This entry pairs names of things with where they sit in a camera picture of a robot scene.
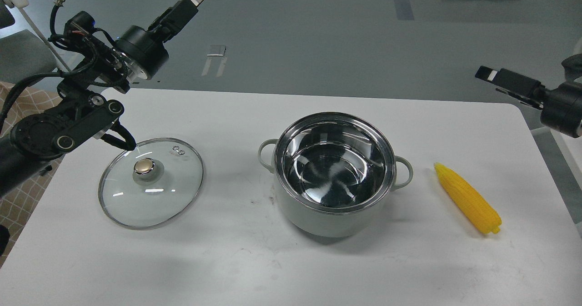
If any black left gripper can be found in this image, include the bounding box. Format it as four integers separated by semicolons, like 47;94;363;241
115;0;204;80

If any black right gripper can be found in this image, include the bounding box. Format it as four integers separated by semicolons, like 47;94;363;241
475;66;582;138

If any yellow toy corn cob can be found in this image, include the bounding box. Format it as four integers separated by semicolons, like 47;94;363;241
434;163;502;235

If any glass pot lid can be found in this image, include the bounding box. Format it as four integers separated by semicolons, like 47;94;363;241
98;137;205;230

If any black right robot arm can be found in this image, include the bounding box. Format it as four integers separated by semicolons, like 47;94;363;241
475;54;582;138

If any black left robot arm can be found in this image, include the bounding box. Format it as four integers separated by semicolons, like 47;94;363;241
1;0;205;197

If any grey steel cooking pot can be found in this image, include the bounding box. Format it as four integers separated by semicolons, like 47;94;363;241
256;112;414;238

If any grey office chair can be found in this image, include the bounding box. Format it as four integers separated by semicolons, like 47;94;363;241
0;0;71;84

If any beige checkered cloth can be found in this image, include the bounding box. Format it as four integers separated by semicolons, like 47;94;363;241
1;87;61;265

